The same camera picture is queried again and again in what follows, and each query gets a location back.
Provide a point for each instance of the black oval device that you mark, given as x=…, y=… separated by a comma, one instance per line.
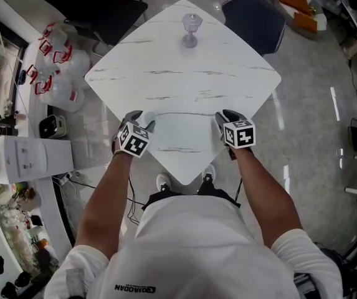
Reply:
x=22, y=76

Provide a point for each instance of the person's left forearm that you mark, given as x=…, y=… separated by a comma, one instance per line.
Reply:
x=103, y=204

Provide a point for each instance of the clear plastic water jug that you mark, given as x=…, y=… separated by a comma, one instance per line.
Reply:
x=33, y=73
x=56, y=34
x=75, y=64
x=61, y=95
x=45, y=48

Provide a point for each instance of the black mesh office chair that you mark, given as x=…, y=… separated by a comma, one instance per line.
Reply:
x=97, y=2

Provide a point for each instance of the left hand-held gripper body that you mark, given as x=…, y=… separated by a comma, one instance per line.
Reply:
x=133, y=140

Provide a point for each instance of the person's right white shoe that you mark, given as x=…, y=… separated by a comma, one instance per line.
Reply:
x=208, y=173

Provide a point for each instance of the white curved counter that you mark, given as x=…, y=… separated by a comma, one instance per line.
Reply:
x=49, y=210

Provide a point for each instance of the person's right forearm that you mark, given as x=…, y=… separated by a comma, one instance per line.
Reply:
x=265, y=198

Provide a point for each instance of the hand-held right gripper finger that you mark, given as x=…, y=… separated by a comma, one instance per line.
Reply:
x=220, y=123
x=234, y=116

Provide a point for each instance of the person's black shorts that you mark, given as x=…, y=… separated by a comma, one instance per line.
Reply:
x=215, y=193

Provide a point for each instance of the white power strip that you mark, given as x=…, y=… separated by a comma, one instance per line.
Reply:
x=69, y=176

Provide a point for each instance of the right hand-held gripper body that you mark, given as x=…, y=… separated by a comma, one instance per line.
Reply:
x=240, y=134

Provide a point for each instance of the white lounge seat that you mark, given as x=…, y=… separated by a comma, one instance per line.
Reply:
x=321, y=20

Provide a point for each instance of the person's left hand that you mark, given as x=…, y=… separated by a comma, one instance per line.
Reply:
x=116, y=140

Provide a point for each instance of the dark blue chair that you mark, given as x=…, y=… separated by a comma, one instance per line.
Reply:
x=253, y=20

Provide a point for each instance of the person's white shoe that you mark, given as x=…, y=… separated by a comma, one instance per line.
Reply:
x=208, y=173
x=164, y=181

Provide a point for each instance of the grey lantern-shaped ornament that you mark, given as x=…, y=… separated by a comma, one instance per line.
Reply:
x=190, y=30

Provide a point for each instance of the small cream black appliance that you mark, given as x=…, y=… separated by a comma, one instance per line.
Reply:
x=53, y=126

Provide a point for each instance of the person's left white shoe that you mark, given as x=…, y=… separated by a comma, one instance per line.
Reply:
x=164, y=181

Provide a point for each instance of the person's white t-shirt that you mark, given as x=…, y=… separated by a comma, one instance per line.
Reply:
x=190, y=254

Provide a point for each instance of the white water dispenser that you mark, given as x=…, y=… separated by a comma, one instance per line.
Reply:
x=50, y=157

